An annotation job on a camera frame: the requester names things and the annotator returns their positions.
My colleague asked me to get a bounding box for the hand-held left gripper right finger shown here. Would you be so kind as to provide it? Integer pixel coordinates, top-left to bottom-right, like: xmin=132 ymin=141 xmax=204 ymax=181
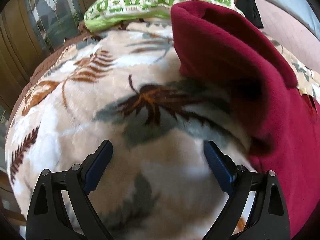
xmin=202 ymin=140 xmax=290 ymax=240

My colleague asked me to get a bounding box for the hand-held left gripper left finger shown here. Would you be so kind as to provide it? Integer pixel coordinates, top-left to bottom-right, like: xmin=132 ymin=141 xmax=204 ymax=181
xmin=26 ymin=140 xmax=115 ymax=240

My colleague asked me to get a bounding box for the maroon fleece garment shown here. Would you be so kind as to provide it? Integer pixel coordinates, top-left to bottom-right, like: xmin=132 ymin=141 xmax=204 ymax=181
xmin=171 ymin=0 xmax=320 ymax=239

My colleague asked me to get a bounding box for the leaf print plush blanket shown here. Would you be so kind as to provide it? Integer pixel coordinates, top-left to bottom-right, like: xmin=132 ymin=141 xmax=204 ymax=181
xmin=5 ymin=21 xmax=320 ymax=240

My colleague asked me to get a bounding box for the wooden glass door cabinet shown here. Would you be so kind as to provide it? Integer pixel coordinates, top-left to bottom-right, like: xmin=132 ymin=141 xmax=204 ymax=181
xmin=0 ymin=0 xmax=105 ymax=120

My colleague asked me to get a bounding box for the pink quilted sheet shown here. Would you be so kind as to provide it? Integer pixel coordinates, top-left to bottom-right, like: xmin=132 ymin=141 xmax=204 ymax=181
xmin=252 ymin=0 xmax=320 ymax=73

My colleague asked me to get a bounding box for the black cloth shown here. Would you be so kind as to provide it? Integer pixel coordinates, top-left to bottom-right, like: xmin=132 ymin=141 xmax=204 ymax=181
xmin=220 ymin=0 xmax=264 ymax=29

